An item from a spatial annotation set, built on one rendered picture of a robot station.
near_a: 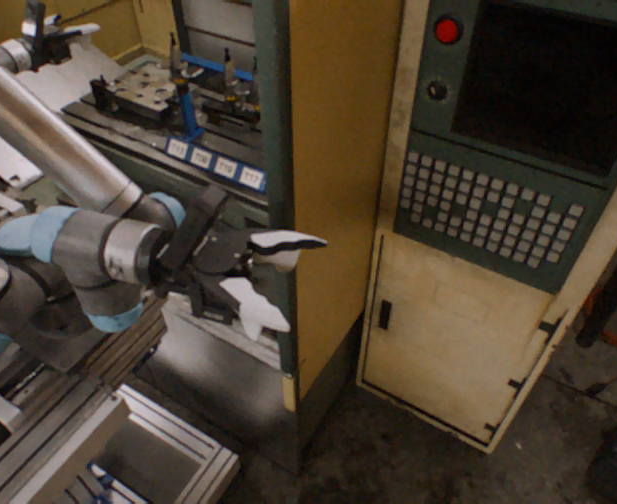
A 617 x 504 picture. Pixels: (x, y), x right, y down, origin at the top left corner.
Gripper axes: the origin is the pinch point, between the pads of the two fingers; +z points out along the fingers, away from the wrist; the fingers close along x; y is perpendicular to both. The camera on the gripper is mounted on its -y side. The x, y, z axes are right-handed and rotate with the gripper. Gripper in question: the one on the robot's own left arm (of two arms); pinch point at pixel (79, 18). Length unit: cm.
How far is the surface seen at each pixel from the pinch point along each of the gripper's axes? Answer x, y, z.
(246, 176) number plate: 38, 51, 18
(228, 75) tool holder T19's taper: 30.1, 19.7, 24.3
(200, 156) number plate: 18, 51, 18
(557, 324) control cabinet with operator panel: 144, 55, 10
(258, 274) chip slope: 55, 73, -2
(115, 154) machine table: -20, 59, 12
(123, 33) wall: -114, 67, 109
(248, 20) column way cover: -1, 28, 79
